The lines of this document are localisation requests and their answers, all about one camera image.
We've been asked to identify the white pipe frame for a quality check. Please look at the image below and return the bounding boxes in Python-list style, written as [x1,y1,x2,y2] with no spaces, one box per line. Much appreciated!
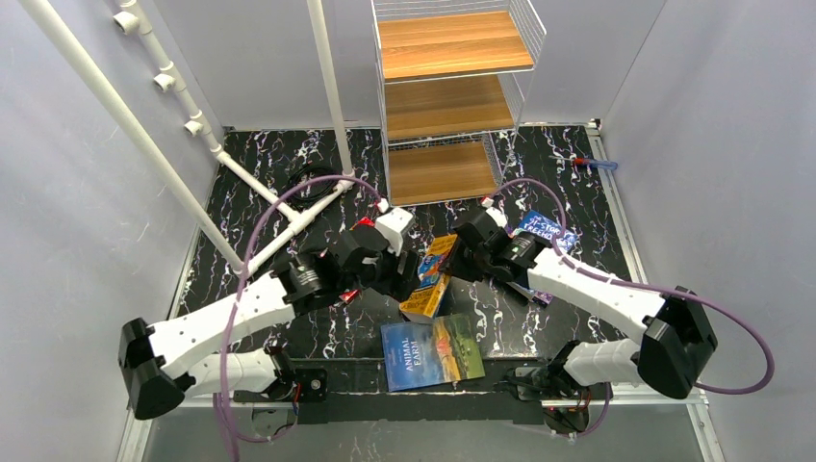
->
[20,1,354,275]

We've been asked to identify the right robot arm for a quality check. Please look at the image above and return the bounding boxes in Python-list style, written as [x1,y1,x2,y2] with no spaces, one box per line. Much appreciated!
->
[443,208,718,399]

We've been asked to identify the blue 91-storey treehouse book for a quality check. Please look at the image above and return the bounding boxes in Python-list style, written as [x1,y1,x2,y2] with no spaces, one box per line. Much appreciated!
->
[510,211,578,253]

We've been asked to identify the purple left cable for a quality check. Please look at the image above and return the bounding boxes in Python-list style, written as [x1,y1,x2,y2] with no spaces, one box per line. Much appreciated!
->
[213,174,384,462]

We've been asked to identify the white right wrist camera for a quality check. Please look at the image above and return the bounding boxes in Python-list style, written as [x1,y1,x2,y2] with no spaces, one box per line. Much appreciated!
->
[480,196,508,230]

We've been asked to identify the aluminium rail frame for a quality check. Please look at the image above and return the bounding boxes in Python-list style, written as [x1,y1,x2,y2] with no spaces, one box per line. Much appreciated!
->
[117,120,725,462]

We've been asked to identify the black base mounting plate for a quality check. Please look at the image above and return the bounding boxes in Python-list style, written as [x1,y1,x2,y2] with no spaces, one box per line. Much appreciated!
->
[235,358,605,433]

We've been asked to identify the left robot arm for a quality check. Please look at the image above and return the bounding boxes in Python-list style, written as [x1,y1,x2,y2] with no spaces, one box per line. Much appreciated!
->
[117,209,421,421]

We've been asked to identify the white wire wooden shelf rack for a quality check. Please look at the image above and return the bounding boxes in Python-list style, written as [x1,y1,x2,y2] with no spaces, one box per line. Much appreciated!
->
[371,1,547,206]

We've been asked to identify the blue red pen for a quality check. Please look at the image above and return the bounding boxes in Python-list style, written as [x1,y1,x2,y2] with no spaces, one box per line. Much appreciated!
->
[549,155,618,171]

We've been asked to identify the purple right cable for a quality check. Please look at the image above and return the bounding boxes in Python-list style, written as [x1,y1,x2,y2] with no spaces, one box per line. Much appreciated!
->
[487,177,776,438]

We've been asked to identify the Animal Farm book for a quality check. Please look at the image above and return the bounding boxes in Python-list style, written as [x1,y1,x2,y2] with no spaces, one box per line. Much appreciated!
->
[380,314,486,392]

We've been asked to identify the purple 52-storey treehouse book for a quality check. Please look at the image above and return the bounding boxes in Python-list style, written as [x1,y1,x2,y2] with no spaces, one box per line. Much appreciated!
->
[508,282,553,306]

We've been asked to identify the purple cable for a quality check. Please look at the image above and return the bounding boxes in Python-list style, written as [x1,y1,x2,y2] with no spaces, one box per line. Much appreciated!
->
[487,177,776,438]
[213,174,384,462]

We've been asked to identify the black coiled cable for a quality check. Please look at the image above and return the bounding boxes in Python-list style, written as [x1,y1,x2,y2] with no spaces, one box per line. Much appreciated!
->
[285,166,343,205]

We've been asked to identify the red treehouse book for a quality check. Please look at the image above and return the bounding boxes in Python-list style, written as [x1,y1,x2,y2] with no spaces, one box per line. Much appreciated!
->
[338,217,377,304]

